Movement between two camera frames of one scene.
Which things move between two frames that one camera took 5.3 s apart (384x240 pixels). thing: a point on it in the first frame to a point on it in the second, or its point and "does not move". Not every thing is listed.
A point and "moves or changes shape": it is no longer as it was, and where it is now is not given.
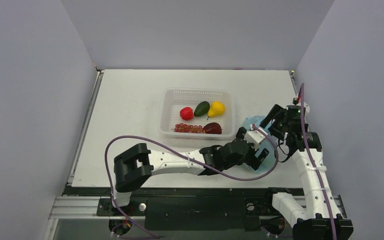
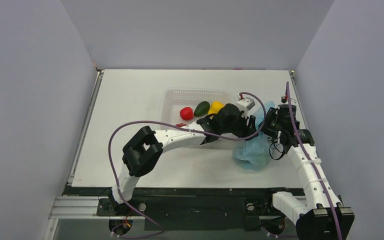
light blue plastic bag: (269, 143) moves or changes shape
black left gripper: (256, 160) to (246, 130)
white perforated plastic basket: (174, 99) does not move
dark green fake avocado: (202, 108) does not move
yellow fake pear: (217, 109) does not move
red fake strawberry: (186, 113) does not move
